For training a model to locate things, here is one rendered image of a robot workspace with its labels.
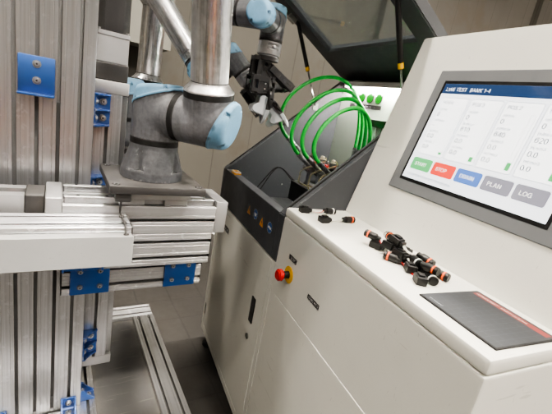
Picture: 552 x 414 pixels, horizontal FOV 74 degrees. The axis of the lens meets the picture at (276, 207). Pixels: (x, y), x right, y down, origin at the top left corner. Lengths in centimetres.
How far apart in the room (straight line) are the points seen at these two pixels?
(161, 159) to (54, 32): 38
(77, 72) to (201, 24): 37
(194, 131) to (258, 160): 93
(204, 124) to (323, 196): 49
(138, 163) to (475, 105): 84
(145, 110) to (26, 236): 36
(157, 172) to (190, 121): 15
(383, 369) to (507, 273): 32
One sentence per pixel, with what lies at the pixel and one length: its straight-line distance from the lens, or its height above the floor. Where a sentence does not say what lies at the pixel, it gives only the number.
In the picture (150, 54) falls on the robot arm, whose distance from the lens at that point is 154.
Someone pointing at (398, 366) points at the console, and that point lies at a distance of 77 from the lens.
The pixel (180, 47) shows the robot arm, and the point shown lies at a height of 140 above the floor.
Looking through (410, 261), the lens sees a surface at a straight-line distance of 85.
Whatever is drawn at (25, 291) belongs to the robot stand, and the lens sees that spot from 123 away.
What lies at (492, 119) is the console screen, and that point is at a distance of 101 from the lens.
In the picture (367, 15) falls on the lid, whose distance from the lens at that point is 148.
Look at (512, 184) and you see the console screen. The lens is 92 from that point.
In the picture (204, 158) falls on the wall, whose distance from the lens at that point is 396.
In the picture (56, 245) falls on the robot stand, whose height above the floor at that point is 93.
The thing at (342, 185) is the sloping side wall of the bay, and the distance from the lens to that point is 120.
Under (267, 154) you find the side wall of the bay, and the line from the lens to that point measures 178.
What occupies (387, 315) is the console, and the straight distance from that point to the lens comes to 77.
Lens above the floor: 127
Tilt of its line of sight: 15 degrees down
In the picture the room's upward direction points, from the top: 11 degrees clockwise
